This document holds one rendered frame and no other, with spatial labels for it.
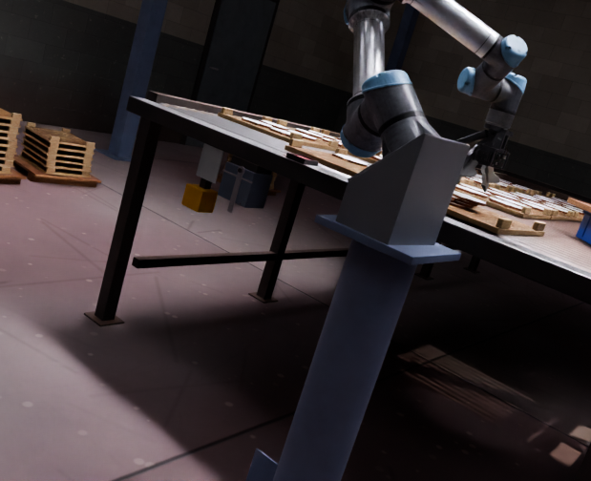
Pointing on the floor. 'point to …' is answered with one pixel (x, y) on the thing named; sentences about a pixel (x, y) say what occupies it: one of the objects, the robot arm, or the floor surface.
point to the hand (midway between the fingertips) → (468, 188)
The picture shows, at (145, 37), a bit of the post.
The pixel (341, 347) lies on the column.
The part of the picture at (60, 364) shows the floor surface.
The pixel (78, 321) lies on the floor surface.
